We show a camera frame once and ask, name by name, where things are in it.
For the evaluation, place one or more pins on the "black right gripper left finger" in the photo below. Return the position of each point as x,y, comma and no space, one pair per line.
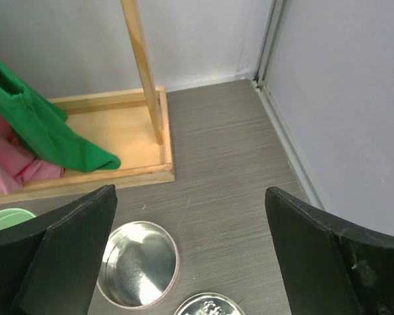
50,264

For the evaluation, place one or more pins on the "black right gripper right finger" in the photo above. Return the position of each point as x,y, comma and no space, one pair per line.
328,264

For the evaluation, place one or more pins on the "mint green tin canister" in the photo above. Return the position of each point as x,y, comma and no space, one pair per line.
13,216

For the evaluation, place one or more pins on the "round silver tin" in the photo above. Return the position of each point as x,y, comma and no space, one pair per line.
140,265

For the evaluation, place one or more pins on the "pink t-shirt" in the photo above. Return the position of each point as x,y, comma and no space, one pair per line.
18,165

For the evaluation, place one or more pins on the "silver embossed tin lid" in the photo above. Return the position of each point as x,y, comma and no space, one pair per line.
209,303

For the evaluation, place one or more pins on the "green t-shirt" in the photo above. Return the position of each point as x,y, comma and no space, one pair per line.
41,127

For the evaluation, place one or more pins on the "wooden clothes rack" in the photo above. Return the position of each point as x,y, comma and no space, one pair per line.
132,124

